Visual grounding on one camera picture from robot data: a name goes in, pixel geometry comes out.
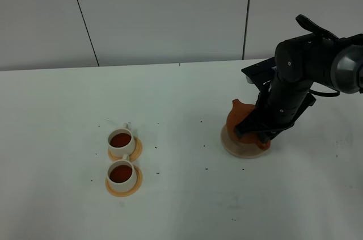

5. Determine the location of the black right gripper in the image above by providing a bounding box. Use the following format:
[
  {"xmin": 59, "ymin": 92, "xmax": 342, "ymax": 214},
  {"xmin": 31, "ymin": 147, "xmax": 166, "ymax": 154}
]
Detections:
[{"xmin": 234, "ymin": 34, "xmax": 345, "ymax": 142}]

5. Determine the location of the brown clay teapot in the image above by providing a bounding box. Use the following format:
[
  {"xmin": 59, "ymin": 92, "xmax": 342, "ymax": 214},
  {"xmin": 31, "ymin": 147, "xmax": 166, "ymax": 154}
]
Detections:
[{"xmin": 226, "ymin": 99, "xmax": 271, "ymax": 151}]

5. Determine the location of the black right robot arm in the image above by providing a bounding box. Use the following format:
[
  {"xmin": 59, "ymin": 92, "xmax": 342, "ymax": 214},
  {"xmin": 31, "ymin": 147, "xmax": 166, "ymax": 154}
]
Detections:
[{"xmin": 232, "ymin": 33, "xmax": 362, "ymax": 143}]

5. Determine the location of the beige round teapot coaster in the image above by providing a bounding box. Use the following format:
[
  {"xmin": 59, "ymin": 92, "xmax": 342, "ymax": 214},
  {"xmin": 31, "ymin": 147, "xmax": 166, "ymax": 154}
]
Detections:
[{"xmin": 221, "ymin": 125, "xmax": 270, "ymax": 159}]

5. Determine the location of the far orange saucer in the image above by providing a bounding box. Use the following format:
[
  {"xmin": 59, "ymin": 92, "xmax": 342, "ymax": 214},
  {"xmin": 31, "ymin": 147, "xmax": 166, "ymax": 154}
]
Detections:
[{"xmin": 108, "ymin": 137, "xmax": 142, "ymax": 162}]

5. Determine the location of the orange saucer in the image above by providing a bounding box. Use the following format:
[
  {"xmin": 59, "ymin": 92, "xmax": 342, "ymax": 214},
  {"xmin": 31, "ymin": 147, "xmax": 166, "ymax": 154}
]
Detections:
[
  {"xmin": 108, "ymin": 137, "xmax": 142, "ymax": 162},
  {"xmin": 105, "ymin": 166, "xmax": 143, "ymax": 197}
]

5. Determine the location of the far white teacup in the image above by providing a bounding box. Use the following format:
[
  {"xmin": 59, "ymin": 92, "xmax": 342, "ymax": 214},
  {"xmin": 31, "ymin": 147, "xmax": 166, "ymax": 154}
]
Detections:
[{"xmin": 108, "ymin": 123, "xmax": 136, "ymax": 158}]

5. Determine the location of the white teacup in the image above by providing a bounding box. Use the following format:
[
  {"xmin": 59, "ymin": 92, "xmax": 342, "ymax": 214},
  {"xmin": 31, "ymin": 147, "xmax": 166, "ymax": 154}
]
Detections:
[
  {"xmin": 108, "ymin": 123, "xmax": 136, "ymax": 158},
  {"xmin": 106, "ymin": 154, "xmax": 137, "ymax": 193}
]

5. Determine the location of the near white teacup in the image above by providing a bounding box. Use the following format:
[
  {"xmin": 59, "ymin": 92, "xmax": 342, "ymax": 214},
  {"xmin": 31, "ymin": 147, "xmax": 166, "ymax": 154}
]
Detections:
[{"xmin": 106, "ymin": 154, "xmax": 137, "ymax": 193}]

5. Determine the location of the near orange saucer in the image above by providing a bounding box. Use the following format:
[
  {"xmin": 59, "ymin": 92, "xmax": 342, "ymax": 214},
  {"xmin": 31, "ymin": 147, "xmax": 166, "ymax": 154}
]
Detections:
[{"xmin": 105, "ymin": 166, "xmax": 143, "ymax": 197}]

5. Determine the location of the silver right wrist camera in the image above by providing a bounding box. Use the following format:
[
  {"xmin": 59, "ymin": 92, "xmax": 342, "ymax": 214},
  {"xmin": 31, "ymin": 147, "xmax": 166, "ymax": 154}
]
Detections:
[{"xmin": 241, "ymin": 57, "xmax": 277, "ymax": 88}]

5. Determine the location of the black right camera cable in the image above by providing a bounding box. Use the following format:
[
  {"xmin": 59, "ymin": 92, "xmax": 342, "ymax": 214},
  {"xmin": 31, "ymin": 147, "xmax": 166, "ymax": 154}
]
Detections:
[{"xmin": 294, "ymin": 14, "xmax": 341, "ymax": 98}]

